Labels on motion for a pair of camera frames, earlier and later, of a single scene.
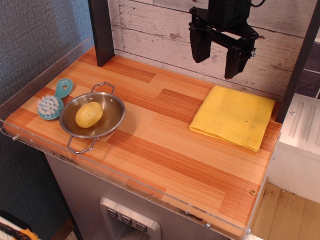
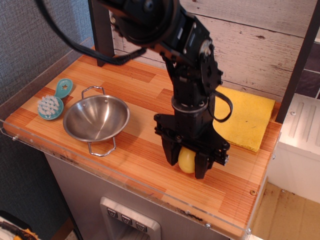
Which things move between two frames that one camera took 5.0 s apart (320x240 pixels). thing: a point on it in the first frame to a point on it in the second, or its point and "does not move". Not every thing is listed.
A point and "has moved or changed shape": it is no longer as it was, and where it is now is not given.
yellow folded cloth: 237,117 does not move
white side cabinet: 295,165 does not move
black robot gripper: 224,15 to 192,126
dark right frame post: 305,52 does not move
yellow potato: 89,114 to 186,160
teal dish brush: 51,107 does not move
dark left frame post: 101,25 does not move
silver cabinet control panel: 119,222 does not move
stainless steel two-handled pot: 86,117 has moved or changed shape
